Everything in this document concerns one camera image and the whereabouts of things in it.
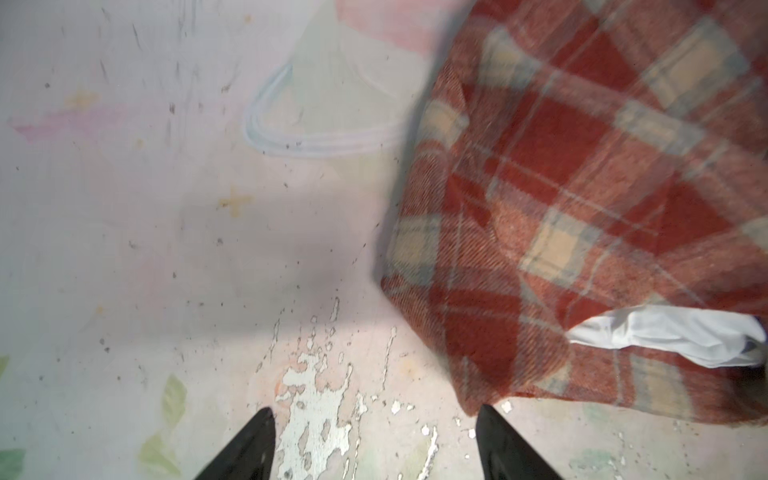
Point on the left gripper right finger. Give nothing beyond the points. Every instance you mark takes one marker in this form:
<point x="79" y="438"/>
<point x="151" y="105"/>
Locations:
<point x="504" y="453"/>

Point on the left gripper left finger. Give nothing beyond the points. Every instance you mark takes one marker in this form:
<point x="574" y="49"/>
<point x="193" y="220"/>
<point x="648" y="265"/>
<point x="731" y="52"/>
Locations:
<point x="249" y="455"/>

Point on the red plaid skirt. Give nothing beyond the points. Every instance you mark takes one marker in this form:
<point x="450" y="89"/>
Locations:
<point x="578" y="157"/>

